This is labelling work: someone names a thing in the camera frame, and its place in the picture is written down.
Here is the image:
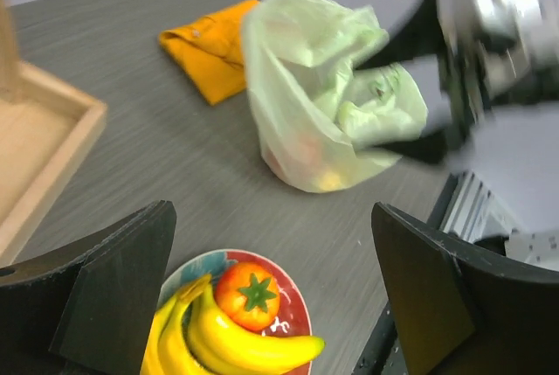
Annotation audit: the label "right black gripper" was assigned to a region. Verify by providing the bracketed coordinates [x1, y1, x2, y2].
[355, 0, 558, 165]

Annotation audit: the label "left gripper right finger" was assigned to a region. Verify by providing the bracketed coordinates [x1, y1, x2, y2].
[371, 203, 558, 374]

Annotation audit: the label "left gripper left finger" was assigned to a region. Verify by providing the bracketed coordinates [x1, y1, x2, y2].
[1, 201, 176, 374]

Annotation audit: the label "fake yellow bananas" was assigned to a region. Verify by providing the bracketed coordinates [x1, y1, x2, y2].
[140, 274, 211, 375]
[187, 285, 325, 374]

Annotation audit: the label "pale yellow plastic bag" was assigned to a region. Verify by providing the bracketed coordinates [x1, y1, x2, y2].
[242, 0, 428, 193]

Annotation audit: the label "fake yellow fruit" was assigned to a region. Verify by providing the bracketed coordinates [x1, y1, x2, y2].
[317, 170, 347, 192]

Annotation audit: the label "fake orange fruit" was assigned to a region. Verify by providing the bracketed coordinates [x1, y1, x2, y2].
[264, 133, 322, 175]

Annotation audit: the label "fake orange persimmon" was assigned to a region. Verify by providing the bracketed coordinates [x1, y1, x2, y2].
[214, 261, 280, 332]

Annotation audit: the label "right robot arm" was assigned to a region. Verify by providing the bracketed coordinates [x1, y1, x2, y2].
[359, 0, 558, 270]

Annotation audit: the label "red and teal plate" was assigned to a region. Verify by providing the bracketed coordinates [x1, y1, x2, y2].
[157, 249, 313, 374]

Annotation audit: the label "wooden clothes rack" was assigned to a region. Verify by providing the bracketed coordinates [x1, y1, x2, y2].
[0, 0, 107, 266]

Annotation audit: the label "orange folded cloth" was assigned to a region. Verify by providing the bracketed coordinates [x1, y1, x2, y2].
[158, 0, 259, 106]

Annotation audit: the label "aluminium frame rail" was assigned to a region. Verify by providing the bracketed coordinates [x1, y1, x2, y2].
[440, 171, 523, 243]

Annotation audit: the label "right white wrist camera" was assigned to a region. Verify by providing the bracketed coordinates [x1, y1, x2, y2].
[442, 0, 558, 66]

